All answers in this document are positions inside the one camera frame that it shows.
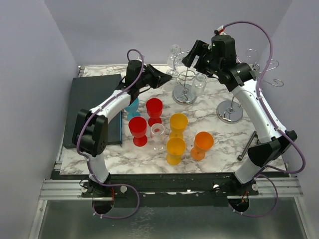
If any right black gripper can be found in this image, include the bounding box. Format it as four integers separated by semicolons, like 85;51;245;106
181;39;221;77

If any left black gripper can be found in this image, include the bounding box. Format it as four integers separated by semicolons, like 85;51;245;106
137;64;171;89

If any clear glass bottle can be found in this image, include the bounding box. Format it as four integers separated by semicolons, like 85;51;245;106
191;73;206;97
166;69;176;85
166;44;181;68

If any chrome bottle rack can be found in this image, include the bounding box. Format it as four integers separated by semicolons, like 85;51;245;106
172;50;197;106

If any red plastic wine glass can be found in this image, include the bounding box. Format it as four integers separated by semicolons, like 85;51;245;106
128;117;148;147
146;98;163;127

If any blue plastic wine glass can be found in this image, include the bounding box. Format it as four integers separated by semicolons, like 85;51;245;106
124;98;141;121

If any clear wine glass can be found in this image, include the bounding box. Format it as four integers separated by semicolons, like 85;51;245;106
151;123;165;151

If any yellow-orange wine glass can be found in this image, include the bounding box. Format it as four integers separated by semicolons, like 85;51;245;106
166;137;186;165

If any dark orange wine glass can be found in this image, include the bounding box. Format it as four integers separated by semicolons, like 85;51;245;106
190;131;214;161

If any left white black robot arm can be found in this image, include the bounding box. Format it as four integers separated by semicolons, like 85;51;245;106
72;60;172;197

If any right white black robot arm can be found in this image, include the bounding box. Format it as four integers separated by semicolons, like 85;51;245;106
182;35;297;195

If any orange standing plastic wine glass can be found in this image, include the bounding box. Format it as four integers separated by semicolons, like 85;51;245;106
169;113;188;139

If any chrome wine glass rack right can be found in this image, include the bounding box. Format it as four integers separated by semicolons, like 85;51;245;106
216;49;284;124

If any dark metal crank key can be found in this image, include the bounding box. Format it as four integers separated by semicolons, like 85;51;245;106
237;131;260;161

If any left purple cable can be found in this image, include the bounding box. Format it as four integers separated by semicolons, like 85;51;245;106
76;49;146;221

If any purple cable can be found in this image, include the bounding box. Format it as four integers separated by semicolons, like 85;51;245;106
76;49;146;221
219;21;307;217

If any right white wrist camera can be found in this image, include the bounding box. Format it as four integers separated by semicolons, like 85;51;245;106
214;25;226;36

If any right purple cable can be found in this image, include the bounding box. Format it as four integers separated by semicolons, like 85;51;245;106
219;21;307;217

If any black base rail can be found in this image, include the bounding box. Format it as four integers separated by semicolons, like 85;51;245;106
49;170;260;209

